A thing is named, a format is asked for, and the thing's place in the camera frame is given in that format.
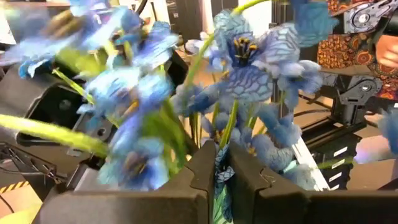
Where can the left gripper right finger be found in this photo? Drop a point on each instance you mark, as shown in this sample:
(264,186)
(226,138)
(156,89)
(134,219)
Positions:
(295,208)

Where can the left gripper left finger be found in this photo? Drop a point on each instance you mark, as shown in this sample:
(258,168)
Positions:
(124,208)

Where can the large blue flower bunch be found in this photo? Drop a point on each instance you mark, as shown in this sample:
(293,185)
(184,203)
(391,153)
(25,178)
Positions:
(248,84)

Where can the yellow black hazard tape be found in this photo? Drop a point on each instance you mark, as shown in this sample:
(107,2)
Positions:
(14,187)

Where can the person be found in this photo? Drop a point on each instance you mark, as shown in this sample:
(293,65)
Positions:
(342,53)

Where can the person's hand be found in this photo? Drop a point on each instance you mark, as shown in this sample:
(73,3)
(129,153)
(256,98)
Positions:
(388,51)

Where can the silver frame rail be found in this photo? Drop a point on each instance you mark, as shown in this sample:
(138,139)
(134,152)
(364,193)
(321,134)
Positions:
(311,165)

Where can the black post white labels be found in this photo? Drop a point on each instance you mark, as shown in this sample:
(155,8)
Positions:
(354,177)

